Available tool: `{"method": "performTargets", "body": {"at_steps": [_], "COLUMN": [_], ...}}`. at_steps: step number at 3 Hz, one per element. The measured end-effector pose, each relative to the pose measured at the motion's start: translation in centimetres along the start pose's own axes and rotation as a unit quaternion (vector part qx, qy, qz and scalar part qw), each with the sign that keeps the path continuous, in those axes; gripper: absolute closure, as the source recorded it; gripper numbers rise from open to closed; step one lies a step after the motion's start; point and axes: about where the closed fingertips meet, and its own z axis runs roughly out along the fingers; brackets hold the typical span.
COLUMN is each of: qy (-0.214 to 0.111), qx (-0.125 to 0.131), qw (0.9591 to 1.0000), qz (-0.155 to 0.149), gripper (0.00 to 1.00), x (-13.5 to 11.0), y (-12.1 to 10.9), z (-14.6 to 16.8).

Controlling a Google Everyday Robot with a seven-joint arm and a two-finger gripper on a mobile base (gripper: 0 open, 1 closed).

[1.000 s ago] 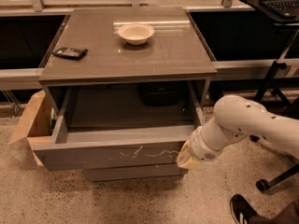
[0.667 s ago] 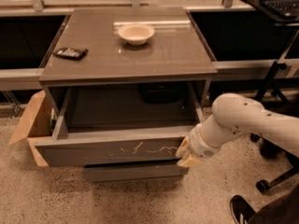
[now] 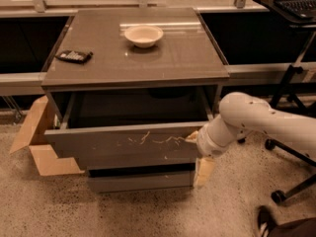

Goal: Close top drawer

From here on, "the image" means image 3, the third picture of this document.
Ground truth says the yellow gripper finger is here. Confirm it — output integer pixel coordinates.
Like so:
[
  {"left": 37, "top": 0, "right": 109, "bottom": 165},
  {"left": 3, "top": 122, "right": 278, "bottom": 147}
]
[
  {"left": 185, "top": 130, "right": 198, "bottom": 143},
  {"left": 194, "top": 157, "right": 215, "bottom": 188}
]

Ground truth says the grey top drawer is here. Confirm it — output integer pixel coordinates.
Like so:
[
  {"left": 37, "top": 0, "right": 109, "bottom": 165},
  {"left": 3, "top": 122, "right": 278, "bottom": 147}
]
[{"left": 45, "top": 86, "right": 211, "bottom": 169}]

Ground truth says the grey drawer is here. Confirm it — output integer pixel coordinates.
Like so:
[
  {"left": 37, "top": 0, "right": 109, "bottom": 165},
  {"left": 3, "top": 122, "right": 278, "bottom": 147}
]
[
  {"left": 45, "top": 86, "right": 211, "bottom": 169},
  {"left": 87, "top": 163, "right": 196, "bottom": 193}
]

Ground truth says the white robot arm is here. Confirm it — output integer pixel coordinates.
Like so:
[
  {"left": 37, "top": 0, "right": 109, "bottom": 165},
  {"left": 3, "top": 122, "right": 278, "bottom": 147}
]
[{"left": 186, "top": 92, "right": 316, "bottom": 188}]

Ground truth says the grey lower drawer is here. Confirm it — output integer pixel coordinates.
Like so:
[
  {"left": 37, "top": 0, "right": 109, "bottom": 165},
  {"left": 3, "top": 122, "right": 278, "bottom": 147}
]
[{"left": 87, "top": 163, "right": 196, "bottom": 193}]

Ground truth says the grey drawer cabinet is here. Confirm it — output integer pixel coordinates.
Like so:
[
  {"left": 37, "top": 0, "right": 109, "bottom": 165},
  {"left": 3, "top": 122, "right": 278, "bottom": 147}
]
[{"left": 40, "top": 6, "right": 230, "bottom": 194}]

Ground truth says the black office chair base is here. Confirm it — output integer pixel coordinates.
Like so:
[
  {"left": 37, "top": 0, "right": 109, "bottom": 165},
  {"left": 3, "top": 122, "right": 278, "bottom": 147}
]
[{"left": 234, "top": 134, "right": 316, "bottom": 210}]

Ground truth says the black shoe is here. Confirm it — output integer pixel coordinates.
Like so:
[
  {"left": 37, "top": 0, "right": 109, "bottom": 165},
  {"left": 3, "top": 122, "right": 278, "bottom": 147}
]
[{"left": 256, "top": 205, "right": 277, "bottom": 237}]

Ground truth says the white bowl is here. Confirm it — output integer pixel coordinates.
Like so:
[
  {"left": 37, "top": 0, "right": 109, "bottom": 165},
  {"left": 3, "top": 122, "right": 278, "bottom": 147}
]
[{"left": 124, "top": 25, "right": 164, "bottom": 48}]

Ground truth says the brown cardboard box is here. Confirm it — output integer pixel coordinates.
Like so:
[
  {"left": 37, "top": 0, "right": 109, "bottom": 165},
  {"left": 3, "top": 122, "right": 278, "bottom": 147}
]
[{"left": 10, "top": 96, "right": 83, "bottom": 176}]

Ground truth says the black laptop stand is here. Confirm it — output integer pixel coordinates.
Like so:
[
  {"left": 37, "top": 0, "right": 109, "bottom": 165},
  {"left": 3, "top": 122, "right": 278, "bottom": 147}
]
[{"left": 253, "top": 0, "right": 316, "bottom": 115}]

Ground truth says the black laptop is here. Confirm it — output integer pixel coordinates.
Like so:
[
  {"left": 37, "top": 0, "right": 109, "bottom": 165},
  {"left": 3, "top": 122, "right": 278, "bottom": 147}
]
[{"left": 274, "top": 0, "right": 316, "bottom": 20}]

